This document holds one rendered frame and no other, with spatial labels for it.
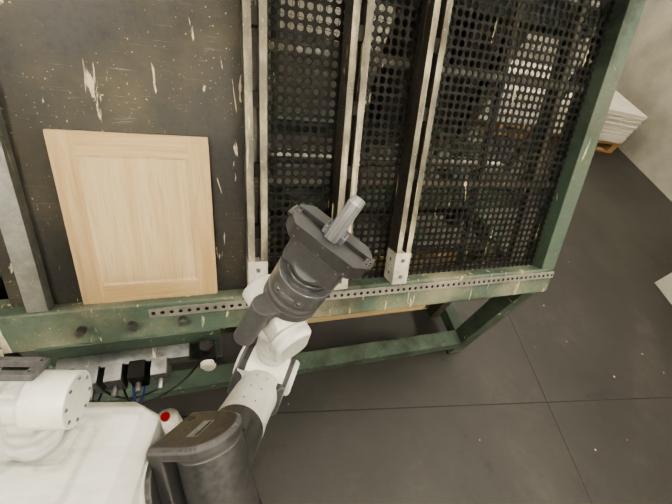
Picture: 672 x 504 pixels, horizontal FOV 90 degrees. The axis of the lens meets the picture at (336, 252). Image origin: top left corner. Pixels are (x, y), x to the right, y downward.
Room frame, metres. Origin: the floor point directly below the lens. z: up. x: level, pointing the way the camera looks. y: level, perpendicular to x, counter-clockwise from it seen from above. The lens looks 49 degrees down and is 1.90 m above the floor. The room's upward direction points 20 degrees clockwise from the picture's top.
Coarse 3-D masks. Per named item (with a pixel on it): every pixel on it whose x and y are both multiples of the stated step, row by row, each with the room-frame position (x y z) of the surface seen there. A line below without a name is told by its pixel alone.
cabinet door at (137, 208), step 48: (48, 144) 0.55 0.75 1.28; (96, 144) 0.60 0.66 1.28; (144, 144) 0.65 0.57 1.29; (192, 144) 0.71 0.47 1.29; (96, 192) 0.53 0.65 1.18; (144, 192) 0.59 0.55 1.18; (192, 192) 0.65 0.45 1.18; (96, 240) 0.46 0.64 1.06; (144, 240) 0.52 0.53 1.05; (192, 240) 0.58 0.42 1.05; (96, 288) 0.39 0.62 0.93; (144, 288) 0.44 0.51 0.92; (192, 288) 0.50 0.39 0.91
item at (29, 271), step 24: (0, 120) 0.53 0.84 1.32; (0, 144) 0.49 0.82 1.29; (0, 168) 0.46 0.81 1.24; (0, 192) 0.43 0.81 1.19; (0, 216) 0.39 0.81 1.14; (24, 216) 0.42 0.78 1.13; (24, 240) 0.38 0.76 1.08; (24, 264) 0.34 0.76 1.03; (24, 288) 0.31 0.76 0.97; (48, 288) 0.34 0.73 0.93
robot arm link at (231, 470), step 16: (256, 416) 0.14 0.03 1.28; (256, 432) 0.11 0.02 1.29; (240, 448) 0.08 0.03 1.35; (256, 448) 0.09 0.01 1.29; (192, 464) 0.04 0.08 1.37; (208, 464) 0.05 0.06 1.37; (224, 464) 0.05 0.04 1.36; (240, 464) 0.06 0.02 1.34; (192, 480) 0.03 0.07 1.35; (208, 480) 0.03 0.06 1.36; (224, 480) 0.04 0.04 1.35; (240, 480) 0.04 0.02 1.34; (192, 496) 0.01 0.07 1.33; (208, 496) 0.02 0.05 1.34; (224, 496) 0.02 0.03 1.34; (240, 496) 0.03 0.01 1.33; (256, 496) 0.04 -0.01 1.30
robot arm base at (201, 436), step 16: (192, 416) 0.10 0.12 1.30; (208, 416) 0.10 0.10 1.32; (224, 416) 0.11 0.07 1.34; (240, 416) 0.11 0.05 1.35; (176, 432) 0.07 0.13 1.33; (192, 432) 0.08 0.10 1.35; (208, 432) 0.08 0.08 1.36; (224, 432) 0.08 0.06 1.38; (240, 432) 0.09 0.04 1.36; (160, 448) 0.05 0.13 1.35; (176, 448) 0.05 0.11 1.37; (192, 448) 0.05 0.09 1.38; (208, 448) 0.06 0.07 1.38; (224, 448) 0.07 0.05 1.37; (160, 464) 0.03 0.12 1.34; (176, 464) 0.04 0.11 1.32; (160, 480) 0.02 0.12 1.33; (176, 480) 0.02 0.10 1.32; (160, 496) 0.00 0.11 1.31; (176, 496) 0.01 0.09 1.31
